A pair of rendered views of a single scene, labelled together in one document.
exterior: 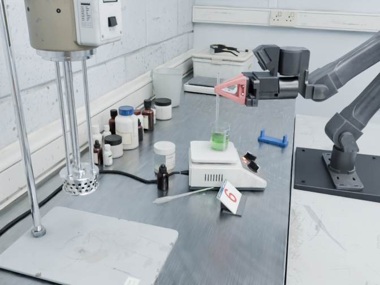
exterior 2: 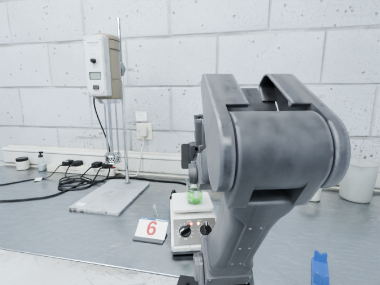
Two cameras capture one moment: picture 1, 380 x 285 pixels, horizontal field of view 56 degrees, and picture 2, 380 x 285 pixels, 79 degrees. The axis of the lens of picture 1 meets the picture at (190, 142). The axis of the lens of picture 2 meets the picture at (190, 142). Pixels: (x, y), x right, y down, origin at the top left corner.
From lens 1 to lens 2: 1.10 m
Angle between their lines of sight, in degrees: 82
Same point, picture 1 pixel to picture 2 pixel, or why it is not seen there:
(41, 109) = not seen: hidden behind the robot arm
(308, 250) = (73, 274)
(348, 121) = (203, 240)
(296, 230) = (102, 270)
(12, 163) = (161, 159)
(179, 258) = (95, 217)
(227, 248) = (96, 232)
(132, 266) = (93, 203)
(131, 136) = not seen: hidden behind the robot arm
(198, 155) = (178, 195)
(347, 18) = not seen: outside the picture
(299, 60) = (199, 132)
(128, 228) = (125, 199)
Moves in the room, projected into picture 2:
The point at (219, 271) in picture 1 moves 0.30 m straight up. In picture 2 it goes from (77, 229) to (66, 133)
